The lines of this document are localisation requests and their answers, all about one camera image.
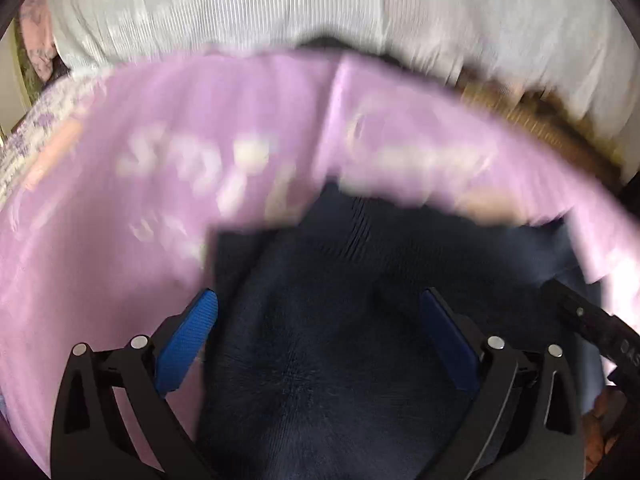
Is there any pink floral cloth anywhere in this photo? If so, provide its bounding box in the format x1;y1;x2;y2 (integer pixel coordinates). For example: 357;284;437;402
17;0;68;82

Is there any person's right hand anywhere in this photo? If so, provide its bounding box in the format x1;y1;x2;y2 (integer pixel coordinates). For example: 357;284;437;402
584;387;632;476

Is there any white lace cloth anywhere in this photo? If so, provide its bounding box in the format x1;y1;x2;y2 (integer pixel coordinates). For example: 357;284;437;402
46;0;623;138

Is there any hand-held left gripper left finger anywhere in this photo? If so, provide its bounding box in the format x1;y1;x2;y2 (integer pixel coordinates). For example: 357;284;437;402
50;287;221;480

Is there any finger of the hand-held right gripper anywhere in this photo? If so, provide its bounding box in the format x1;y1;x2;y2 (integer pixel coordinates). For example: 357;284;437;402
541;279;640;377

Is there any purple printed blanket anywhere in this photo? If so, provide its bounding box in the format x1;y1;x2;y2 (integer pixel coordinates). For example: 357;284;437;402
0;50;640;480

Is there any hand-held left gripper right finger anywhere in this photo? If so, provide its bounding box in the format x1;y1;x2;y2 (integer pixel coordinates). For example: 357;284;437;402
420;287;585;480

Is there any purple floral bed sheet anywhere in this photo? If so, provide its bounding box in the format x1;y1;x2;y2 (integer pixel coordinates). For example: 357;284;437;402
0;72;103;203

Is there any navy blue knit cardigan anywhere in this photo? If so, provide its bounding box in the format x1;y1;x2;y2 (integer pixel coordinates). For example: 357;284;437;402
194;181;603;480

